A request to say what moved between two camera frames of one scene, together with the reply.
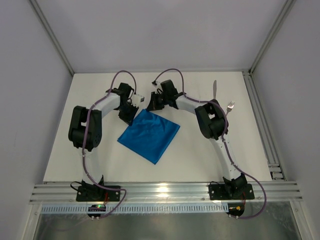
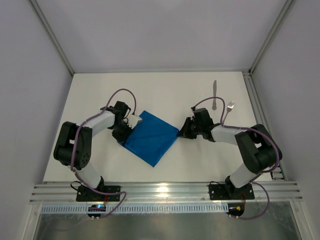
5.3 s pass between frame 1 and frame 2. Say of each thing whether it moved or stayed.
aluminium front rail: stayed
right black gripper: moved
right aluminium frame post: stayed
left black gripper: moved
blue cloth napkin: stayed
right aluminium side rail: stayed
